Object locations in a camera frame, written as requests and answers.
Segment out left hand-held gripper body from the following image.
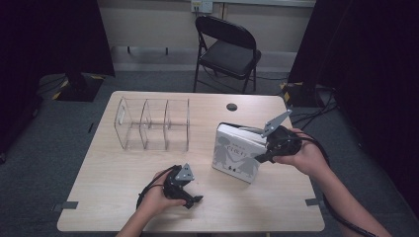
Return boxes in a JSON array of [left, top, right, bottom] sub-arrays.
[[163, 162, 196, 200]]

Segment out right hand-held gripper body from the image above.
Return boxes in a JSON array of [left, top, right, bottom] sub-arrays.
[[261, 109, 302, 160]]

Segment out black curtain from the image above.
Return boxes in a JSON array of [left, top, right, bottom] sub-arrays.
[[287, 0, 419, 220], [0, 0, 116, 156]]

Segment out clear acrylic book rack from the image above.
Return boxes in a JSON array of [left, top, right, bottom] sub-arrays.
[[113, 96, 192, 153]]

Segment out person's left hand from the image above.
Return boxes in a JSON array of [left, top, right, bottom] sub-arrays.
[[137, 169, 188, 219]]

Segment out person's right hand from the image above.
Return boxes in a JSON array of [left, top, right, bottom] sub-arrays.
[[272, 127, 331, 180]]

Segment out white wall socket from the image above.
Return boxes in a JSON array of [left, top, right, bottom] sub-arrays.
[[191, 0, 214, 15]]

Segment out black folding chair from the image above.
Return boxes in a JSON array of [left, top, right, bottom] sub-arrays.
[[192, 15, 263, 95]]

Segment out black floor cables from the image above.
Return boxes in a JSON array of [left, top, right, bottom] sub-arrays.
[[256, 74, 340, 138]]

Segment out white book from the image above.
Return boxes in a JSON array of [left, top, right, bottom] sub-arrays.
[[211, 121, 269, 185]]

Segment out black stand base yellow tape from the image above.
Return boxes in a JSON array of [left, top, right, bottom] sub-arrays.
[[279, 81, 318, 109], [36, 72, 107, 103]]

